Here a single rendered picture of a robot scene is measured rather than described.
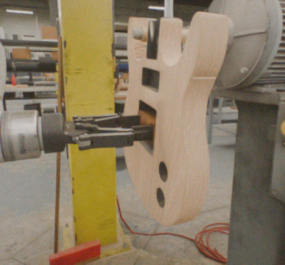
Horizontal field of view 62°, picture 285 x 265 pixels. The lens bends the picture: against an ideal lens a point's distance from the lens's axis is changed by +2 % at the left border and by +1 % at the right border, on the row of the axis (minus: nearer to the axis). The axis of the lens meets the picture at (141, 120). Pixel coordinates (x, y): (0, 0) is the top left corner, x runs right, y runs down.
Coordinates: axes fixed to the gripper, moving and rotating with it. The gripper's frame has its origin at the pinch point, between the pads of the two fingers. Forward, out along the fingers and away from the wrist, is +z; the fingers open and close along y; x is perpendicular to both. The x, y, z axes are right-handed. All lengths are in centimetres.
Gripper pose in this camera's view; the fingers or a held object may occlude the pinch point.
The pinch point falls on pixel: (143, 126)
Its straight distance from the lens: 51.3
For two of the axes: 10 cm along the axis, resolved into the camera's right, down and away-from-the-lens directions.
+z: 9.4, -0.6, 3.4
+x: 0.5, -9.5, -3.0
